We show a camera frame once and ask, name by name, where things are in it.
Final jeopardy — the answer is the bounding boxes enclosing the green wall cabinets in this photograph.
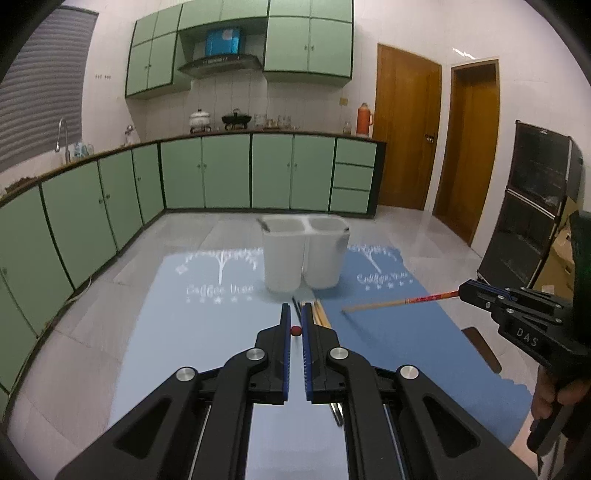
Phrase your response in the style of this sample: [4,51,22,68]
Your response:
[124,0,355,100]

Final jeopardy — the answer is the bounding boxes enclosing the chrome sink faucet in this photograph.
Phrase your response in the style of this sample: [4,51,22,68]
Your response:
[55,119,71,162]

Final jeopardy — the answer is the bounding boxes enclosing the dark brown flat object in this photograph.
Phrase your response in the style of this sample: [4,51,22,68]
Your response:
[462,327,502,374]

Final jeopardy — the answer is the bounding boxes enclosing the cardboard box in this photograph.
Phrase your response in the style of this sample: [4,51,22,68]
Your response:
[538,198,578,296]

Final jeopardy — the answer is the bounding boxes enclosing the green base cabinets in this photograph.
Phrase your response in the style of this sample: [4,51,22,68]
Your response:
[0,130,386,398]

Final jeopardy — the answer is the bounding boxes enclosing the white floor cable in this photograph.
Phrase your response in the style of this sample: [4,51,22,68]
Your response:
[65,272,100,305]

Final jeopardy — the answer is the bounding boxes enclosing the light blue placemat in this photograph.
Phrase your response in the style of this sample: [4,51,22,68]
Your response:
[108,247,352,480]

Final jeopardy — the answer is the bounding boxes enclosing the wooden door in frame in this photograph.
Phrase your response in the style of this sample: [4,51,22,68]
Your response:
[431,58,502,247]

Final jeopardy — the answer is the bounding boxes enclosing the white two-compartment utensil holder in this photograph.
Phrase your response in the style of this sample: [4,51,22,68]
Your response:
[259,215,350,292]

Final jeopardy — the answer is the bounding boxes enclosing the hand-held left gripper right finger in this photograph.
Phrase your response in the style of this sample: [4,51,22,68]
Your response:
[302,302,539,480]

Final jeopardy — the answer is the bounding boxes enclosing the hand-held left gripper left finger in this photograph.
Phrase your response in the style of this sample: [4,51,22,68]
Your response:
[55,304,293,480]

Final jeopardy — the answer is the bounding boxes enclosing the orange thermos flask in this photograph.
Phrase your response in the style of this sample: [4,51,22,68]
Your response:
[357,102,375,137]

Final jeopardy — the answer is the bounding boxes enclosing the black glass-front cabinet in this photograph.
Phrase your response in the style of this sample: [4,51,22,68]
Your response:
[478,120,585,296]

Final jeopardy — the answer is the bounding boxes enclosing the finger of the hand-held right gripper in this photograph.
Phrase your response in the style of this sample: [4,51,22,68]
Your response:
[458,286,571,329]
[466,280,573,306]

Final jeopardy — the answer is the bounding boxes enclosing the black wok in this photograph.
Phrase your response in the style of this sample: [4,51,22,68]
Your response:
[222,109,253,130]

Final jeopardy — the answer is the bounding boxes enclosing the black range hood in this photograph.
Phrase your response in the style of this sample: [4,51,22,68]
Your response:
[178,54,262,78]

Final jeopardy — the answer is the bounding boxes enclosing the red-topped wooden chopstick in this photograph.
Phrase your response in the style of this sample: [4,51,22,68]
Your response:
[342,290,462,315]

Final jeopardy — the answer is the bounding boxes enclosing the grey window blind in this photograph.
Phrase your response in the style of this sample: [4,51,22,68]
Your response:
[0,7,100,171]

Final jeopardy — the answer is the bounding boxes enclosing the closed wooden door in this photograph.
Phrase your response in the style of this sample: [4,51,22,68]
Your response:
[374,44,443,210]

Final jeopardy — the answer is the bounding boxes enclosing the blue box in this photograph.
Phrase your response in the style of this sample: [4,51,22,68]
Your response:
[204,28,244,55]

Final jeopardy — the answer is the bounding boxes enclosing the person's right hand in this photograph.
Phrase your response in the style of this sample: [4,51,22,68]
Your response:
[531,369,591,420]

